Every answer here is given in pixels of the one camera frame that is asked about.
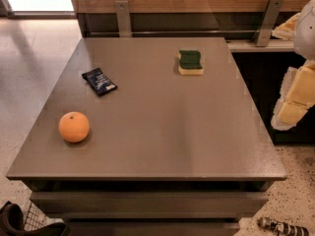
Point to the metal cylinder tool on floor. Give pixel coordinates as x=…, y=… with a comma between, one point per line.
x=282, y=227

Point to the dark blue snack packet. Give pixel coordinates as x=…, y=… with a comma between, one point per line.
x=99, y=82

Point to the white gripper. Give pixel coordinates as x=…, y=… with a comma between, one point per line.
x=305, y=33

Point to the orange fruit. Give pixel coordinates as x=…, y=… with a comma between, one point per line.
x=74, y=127

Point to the wire mesh basket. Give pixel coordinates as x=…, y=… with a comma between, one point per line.
x=34, y=218

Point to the left metal bracket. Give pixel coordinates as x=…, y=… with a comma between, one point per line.
x=123, y=18

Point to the metal bracket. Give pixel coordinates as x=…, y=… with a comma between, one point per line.
x=123, y=18
x=262, y=35

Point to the grey drawer cabinet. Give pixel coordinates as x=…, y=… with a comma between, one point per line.
x=166, y=155

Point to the right metal bracket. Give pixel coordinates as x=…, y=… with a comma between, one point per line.
x=262, y=35

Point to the green and yellow sponge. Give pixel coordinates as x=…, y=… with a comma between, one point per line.
x=189, y=62

